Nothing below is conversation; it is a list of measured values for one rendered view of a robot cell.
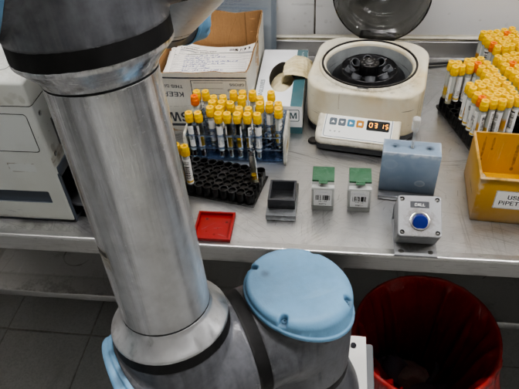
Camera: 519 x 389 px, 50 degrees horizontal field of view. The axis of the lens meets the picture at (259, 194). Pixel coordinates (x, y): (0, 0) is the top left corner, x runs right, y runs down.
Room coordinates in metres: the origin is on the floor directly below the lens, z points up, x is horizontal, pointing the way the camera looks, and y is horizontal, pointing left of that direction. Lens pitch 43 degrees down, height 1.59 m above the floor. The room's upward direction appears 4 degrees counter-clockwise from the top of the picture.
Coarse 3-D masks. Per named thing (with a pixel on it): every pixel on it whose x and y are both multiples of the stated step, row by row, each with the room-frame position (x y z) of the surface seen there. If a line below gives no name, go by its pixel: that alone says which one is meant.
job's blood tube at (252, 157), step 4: (248, 148) 0.79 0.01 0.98; (252, 148) 0.79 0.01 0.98; (248, 152) 0.79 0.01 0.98; (252, 152) 0.78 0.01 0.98; (248, 156) 0.79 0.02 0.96; (252, 156) 0.78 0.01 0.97; (252, 160) 0.78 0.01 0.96; (252, 164) 0.78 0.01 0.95; (252, 168) 0.79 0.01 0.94; (256, 168) 0.79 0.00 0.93; (252, 172) 0.79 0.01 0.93; (256, 172) 0.79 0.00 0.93; (252, 176) 0.79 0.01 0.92; (256, 176) 0.79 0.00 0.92; (252, 180) 0.79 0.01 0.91; (256, 180) 0.79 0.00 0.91
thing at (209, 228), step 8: (200, 216) 0.73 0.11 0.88; (208, 216) 0.73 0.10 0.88; (216, 216) 0.73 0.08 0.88; (224, 216) 0.73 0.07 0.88; (232, 216) 0.72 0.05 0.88; (200, 224) 0.71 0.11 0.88; (208, 224) 0.71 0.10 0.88; (216, 224) 0.71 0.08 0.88; (224, 224) 0.71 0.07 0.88; (232, 224) 0.70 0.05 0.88; (200, 232) 0.69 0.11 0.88; (208, 232) 0.69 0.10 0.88; (216, 232) 0.69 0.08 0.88; (224, 232) 0.69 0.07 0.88; (200, 240) 0.67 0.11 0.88; (208, 240) 0.67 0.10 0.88; (216, 240) 0.67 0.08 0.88; (224, 240) 0.66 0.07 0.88
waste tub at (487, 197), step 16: (480, 144) 0.80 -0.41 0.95; (496, 144) 0.79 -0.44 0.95; (512, 144) 0.78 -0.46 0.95; (480, 160) 0.79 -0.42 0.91; (496, 160) 0.79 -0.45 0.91; (512, 160) 0.78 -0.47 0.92; (464, 176) 0.79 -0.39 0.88; (480, 176) 0.68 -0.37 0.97; (496, 176) 0.78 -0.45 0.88; (512, 176) 0.77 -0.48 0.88; (480, 192) 0.68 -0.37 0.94; (496, 192) 0.67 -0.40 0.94; (512, 192) 0.66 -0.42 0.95; (480, 208) 0.67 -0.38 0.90; (496, 208) 0.67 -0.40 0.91; (512, 208) 0.66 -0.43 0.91
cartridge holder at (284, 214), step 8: (272, 184) 0.77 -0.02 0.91; (280, 184) 0.78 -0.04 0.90; (288, 184) 0.77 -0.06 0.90; (296, 184) 0.76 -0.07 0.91; (272, 192) 0.77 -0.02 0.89; (280, 192) 0.77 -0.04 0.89; (288, 192) 0.77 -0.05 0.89; (296, 192) 0.76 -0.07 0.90; (272, 200) 0.73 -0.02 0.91; (280, 200) 0.72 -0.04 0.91; (288, 200) 0.72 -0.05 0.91; (296, 200) 0.74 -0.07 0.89; (272, 208) 0.73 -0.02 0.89; (280, 208) 0.72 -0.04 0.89; (288, 208) 0.72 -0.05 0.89; (296, 208) 0.72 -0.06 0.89; (272, 216) 0.71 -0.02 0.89; (280, 216) 0.71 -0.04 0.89; (288, 216) 0.70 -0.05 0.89
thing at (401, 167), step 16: (384, 144) 0.78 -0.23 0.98; (400, 144) 0.78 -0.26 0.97; (416, 144) 0.77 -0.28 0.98; (432, 144) 0.77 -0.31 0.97; (384, 160) 0.76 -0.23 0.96; (400, 160) 0.75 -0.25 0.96; (416, 160) 0.75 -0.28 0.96; (432, 160) 0.74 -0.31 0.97; (384, 176) 0.76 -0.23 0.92; (400, 176) 0.75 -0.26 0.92; (416, 176) 0.74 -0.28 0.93; (432, 176) 0.74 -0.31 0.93; (384, 192) 0.75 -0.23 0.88; (400, 192) 0.75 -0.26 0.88; (416, 192) 0.74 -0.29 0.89; (432, 192) 0.74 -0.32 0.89
